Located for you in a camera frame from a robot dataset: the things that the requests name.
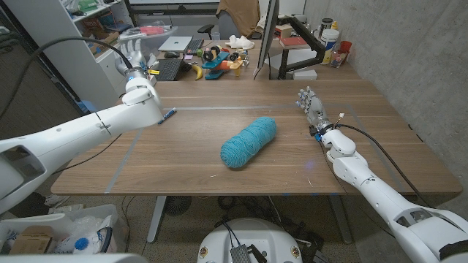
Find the green packet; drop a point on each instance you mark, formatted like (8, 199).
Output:
(87, 5)

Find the yellow bottle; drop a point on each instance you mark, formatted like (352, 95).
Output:
(334, 25)

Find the white robot torso base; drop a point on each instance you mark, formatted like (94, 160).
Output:
(252, 233)

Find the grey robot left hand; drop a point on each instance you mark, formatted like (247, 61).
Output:
(136, 62)

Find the computer monitor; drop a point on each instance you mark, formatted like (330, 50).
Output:
(270, 29)

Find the brown cardboard box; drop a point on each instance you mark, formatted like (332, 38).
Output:
(31, 241)

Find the small white flat box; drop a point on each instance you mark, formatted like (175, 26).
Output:
(304, 75)

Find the brown jacket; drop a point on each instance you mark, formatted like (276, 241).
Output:
(239, 14)

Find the large black keyboard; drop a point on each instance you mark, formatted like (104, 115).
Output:
(168, 69)

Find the white sneaker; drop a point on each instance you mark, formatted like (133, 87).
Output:
(56, 200)
(67, 209)

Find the small black keyboard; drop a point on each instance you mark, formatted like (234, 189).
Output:
(194, 45)

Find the clear glass jar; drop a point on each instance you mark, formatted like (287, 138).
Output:
(338, 60)

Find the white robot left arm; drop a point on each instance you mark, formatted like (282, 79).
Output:
(73, 135)

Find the black lidded steel bottle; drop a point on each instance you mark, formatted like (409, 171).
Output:
(325, 25)

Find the pink packet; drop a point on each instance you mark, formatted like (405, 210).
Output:
(151, 30)

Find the round black fan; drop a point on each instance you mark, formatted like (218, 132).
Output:
(178, 205)

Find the cardboard box with print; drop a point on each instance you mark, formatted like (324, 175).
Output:
(106, 40)

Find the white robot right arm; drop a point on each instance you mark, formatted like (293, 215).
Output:
(380, 197)

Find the blue marker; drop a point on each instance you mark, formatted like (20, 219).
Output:
(169, 114)

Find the yellow banana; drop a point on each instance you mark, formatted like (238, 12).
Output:
(198, 72)

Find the silver laptop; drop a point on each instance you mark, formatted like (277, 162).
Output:
(175, 43)

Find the blue orange toy airplane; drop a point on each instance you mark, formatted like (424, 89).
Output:
(218, 64)

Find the white tub blue label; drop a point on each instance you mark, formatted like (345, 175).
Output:
(330, 40)

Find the clear plastic storage bin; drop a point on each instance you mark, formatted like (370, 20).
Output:
(161, 38)

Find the grey metal table leg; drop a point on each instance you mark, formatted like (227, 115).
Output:
(157, 219)
(342, 219)

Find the grey office chair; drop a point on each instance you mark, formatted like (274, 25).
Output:
(226, 29)

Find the white shelf cabinet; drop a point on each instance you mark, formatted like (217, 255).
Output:
(55, 22)

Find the red book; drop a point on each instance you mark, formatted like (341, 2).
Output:
(293, 42)

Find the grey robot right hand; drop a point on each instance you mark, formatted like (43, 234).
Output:
(315, 109)

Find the teal yarn skein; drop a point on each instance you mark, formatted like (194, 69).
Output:
(248, 142)

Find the black computer mouse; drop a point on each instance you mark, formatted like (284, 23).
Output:
(172, 55)

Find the clear plastic cup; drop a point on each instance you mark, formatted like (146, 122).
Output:
(216, 36)

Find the white crumpled cloth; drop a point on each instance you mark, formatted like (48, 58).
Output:
(239, 43)

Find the red cup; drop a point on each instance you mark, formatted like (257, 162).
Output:
(345, 46)

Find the small red white carton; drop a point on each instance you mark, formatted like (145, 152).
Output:
(283, 31)

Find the grey finned module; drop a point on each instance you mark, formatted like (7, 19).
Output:
(240, 254)

